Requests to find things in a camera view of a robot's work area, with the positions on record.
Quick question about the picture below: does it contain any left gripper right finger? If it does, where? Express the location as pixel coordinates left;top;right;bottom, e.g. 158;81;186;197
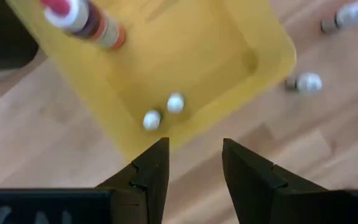
222;138;328;224

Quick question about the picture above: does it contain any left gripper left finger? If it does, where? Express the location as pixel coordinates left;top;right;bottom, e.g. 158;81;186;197
95;137;170;224

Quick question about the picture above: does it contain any white ball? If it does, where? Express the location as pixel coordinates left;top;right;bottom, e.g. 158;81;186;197
142;108;163;131
165;91;186;114
319;1;358;34

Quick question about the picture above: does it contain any small white-capped dropper bottle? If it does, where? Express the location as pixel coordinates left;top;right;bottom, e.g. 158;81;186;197
284;72;323;96

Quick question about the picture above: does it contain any tall red coloring bottle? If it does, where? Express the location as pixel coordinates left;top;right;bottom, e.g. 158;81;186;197
39;0;127;50

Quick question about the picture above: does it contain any translucent yellow plastic bin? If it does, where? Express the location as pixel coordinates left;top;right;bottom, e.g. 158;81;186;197
5;0;297;161

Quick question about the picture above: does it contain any leafy tree in black pot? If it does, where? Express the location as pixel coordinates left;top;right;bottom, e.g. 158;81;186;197
0;0;40;73

